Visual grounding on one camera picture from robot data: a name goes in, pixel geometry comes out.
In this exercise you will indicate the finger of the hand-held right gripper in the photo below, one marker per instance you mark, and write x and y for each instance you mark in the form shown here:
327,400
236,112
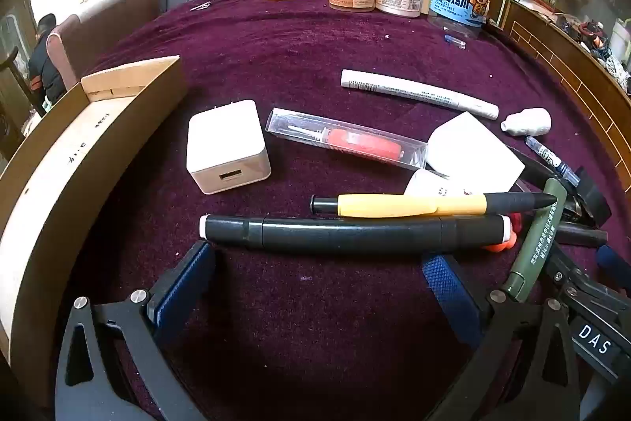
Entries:
594,199
614,265

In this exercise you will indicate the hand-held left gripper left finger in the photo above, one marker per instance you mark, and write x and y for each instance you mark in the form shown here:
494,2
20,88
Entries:
185,288

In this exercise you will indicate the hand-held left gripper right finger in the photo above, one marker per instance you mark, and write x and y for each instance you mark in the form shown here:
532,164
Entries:
451,297

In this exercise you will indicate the green pen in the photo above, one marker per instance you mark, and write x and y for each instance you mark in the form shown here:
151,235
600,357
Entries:
537,243

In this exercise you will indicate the orange plastic toy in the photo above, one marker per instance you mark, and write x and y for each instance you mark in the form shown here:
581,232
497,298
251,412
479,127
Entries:
514,233

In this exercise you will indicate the yellow and black pen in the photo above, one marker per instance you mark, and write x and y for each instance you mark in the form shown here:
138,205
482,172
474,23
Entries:
409,205

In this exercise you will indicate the white paper packet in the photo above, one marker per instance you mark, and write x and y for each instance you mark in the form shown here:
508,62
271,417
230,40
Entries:
434,184

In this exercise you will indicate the thick black marker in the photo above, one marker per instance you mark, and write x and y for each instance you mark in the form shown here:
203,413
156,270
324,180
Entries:
345,233

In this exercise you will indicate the white square box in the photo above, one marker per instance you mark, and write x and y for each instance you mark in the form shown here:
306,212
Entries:
473,149

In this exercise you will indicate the white charger adapter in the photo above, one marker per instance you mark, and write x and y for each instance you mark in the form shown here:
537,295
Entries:
222,145

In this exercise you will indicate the cardboard box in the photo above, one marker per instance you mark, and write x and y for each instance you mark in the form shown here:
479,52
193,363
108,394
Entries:
29,223

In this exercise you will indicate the clear case with red tool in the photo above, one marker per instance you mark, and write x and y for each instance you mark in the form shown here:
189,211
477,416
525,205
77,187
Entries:
345,140

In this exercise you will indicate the clear blue pen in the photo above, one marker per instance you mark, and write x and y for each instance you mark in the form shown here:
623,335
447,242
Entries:
552,159

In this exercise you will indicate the small white bottle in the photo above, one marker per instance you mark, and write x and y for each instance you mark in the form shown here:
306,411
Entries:
527,122

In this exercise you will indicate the wooden cabinet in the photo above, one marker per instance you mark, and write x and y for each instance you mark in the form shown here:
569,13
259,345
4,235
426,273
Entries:
552,51

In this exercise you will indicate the white marker pen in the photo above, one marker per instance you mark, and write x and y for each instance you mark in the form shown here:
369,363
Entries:
419,93

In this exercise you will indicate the brown upholstered chair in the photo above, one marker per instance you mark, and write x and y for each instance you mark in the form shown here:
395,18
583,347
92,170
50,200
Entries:
108,26

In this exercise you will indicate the small metal clip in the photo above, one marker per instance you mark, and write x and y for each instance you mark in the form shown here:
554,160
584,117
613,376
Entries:
201,5

